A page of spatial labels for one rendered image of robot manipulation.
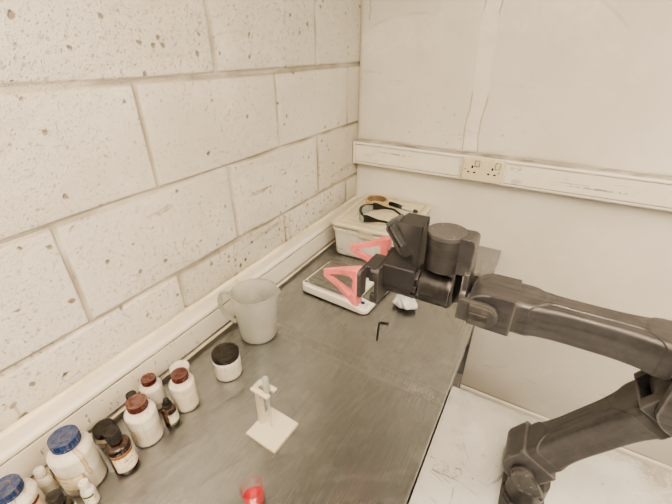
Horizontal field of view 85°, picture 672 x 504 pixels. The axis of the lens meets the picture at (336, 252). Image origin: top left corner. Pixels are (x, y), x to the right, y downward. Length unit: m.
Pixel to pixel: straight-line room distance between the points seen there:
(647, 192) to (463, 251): 1.05
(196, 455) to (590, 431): 0.71
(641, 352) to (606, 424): 0.14
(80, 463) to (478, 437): 0.78
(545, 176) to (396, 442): 1.03
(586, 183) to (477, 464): 0.99
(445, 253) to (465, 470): 0.49
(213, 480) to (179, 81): 0.84
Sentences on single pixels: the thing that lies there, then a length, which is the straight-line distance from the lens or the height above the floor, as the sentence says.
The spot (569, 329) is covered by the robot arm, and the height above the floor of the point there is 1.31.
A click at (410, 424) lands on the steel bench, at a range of 0.92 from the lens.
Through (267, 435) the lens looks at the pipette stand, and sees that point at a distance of 0.89.
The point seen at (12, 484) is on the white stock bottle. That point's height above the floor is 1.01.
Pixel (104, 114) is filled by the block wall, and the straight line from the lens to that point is 0.87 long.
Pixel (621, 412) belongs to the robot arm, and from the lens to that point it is 0.66.
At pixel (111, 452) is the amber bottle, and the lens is 0.89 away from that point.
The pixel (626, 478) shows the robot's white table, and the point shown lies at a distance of 1.01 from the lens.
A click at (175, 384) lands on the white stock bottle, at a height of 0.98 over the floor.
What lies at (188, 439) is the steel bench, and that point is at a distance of 0.94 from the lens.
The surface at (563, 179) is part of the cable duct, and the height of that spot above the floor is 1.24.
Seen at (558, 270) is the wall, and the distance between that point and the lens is 1.68.
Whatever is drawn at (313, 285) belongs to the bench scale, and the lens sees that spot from 1.24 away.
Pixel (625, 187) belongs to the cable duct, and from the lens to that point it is 1.52.
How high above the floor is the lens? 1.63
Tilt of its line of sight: 29 degrees down
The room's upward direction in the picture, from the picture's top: straight up
